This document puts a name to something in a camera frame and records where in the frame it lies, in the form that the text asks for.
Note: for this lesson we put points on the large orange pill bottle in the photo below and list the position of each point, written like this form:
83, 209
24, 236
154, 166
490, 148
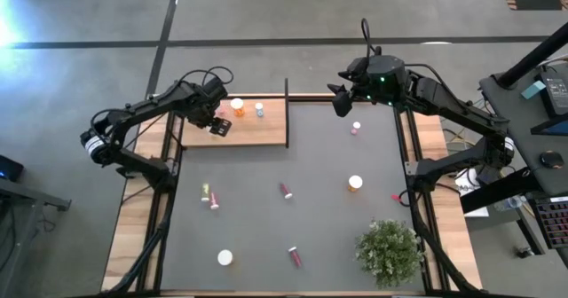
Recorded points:
237, 106
355, 182
225, 257

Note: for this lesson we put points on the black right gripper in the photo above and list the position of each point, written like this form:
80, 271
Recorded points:
364, 91

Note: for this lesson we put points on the small teal box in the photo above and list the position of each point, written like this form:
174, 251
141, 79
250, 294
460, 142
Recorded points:
532, 89

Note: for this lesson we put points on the white paper sheet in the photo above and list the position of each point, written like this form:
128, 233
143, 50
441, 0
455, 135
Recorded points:
466, 187

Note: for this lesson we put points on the black desk leg foot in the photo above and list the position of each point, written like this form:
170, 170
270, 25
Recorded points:
497, 191

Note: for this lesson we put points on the grey side desk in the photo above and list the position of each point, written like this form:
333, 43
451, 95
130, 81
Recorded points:
35, 199

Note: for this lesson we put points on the black power adapter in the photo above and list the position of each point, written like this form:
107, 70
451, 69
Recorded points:
554, 94

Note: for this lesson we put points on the black computer tower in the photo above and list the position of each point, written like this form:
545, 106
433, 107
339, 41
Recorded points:
9, 168

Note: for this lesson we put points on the small clear pill vial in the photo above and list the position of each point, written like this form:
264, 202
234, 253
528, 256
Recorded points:
259, 109

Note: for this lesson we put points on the pink pill tube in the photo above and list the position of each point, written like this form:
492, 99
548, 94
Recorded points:
214, 200

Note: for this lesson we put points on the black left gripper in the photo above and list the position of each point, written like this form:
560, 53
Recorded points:
204, 112

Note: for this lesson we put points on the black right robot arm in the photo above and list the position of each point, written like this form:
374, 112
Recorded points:
452, 107

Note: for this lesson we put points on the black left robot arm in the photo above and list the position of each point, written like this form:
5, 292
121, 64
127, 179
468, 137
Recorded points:
142, 109

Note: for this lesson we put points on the small black floor object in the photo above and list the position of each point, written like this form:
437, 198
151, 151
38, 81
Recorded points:
525, 252

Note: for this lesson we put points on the dark grey desk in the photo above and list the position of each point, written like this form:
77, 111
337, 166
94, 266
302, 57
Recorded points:
519, 125

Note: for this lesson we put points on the potted green plant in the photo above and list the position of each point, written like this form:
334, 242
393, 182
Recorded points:
389, 253

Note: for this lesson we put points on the backlit keyboard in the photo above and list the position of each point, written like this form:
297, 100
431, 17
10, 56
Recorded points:
552, 222

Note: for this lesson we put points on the black power supply box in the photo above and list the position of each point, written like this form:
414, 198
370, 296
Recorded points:
488, 174

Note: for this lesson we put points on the black computer mouse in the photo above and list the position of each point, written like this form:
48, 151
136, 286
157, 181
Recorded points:
551, 159

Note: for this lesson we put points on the grey table mat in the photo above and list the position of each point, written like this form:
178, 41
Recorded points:
266, 227

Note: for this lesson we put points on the red pill tube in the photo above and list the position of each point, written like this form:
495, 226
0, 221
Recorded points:
286, 190
295, 256

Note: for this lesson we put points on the black aluminium table frame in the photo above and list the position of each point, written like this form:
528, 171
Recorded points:
411, 134

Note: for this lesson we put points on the clear plastic water bottle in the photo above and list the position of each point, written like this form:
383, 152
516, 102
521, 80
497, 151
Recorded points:
510, 202

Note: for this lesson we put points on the black vertical pole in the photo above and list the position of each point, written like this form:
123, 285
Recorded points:
532, 56

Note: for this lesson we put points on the small red clip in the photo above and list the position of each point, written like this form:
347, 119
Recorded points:
396, 198

